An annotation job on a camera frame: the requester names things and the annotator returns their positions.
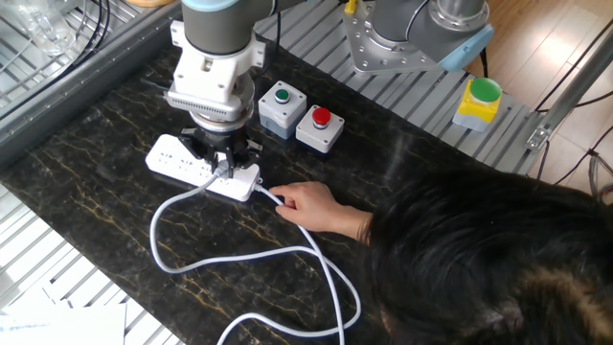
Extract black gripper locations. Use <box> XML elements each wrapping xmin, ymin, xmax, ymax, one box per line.
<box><xmin>177</xmin><ymin>126</ymin><xmax>263</xmax><ymax>179</ymax></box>

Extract white power cord with plug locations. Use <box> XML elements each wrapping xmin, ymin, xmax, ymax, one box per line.
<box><xmin>148</xmin><ymin>160</ymin><xmax>363</xmax><ymax>345</ymax></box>

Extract white power strip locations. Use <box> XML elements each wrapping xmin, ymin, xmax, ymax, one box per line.
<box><xmin>145</xmin><ymin>133</ymin><xmax>263</xmax><ymax>202</ymax></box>

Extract person right forearm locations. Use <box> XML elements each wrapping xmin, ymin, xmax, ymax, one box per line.
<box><xmin>342</xmin><ymin>205</ymin><xmax>375</xmax><ymax>243</ymax></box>

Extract person right hand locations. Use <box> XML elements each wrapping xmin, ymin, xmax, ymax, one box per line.
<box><xmin>268</xmin><ymin>180</ymin><xmax>347</xmax><ymax>235</ymax></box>

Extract grey box green push button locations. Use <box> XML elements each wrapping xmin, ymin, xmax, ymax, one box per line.
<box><xmin>257</xmin><ymin>80</ymin><xmax>308</xmax><ymax>141</ymax></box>

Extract grey box red push button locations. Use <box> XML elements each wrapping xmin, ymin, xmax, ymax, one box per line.
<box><xmin>294</xmin><ymin>103</ymin><xmax>346</xmax><ymax>154</ymax></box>

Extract black marble pattern slab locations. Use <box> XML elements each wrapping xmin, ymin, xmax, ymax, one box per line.
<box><xmin>0</xmin><ymin>9</ymin><xmax>522</xmax><ymax>345</ymax></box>

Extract grey aluminium beam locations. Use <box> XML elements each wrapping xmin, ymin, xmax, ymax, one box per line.
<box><xmin>0</xmin><ymin>0</ymin><xmax>186</xmax><ymax>172</ymax></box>

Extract round wooden stand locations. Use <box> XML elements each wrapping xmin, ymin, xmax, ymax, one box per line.
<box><xmin>126</xmin><ymin>0</ymin><xmax>176</xmax><ymax>9</ymax></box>

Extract clear plastic container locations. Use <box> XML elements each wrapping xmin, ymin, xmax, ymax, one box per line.
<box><xmin>0</xmin><ymin>0</ymin><xmax>78</xmax><ymax>58</ymax></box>

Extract white paper sheets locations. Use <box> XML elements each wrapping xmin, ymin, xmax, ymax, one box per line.
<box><xmin>0</xmin><ymin>282</ymin><xmax>128</xmax><ymax>345</ymax></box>

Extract yellow box large green button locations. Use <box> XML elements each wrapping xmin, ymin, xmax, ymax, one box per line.
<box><xmin>452</xmin><ymin>76</ymin><xmax>504</xmax><ymax>134</ymax></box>

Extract person head black hair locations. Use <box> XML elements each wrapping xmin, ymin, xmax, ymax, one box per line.
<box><xmin>356</xmin><ymin>162</ymin><xmax>613</xmax><ymax>345</ymax></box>

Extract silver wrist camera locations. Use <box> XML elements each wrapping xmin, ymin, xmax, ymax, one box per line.
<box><xmin>164</xmin><ymin>88</ymin><xmax>248</xmax><ymax>124</ymax></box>

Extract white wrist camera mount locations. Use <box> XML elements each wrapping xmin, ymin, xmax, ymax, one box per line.
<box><xmin>168</xmin><ymin>18</ymin><xmax>267</xmax><ymax>104</ymax></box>

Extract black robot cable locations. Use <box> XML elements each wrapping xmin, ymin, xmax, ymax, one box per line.
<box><xmin>253</xmin><ymin>9</ymin><xmax>284</xmax><ymax>78</ymax></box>

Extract black cable bundle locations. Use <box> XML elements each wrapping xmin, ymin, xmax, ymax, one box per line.
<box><xmin>57</xmin><ymin>0</ymin><xmax>112</xmax><ymax>73</ymax></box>

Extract silver robot mount plate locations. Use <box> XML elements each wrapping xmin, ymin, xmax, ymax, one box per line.
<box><xmin>342</xmin><ymin>0</ymin><xmax>432</xmax><ymax>76</ymax></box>

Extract thin black cable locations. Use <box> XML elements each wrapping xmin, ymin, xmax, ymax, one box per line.
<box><xmin>534</xmin><ymin>125</ymin><xmax>613</xmax><ymax>193</ymax></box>

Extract aluminium frame pole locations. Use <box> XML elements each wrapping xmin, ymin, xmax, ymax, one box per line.
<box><xmin>524</xmin><ymin>28</ymin><xmax>613</xmax><ymax>153</ymax></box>

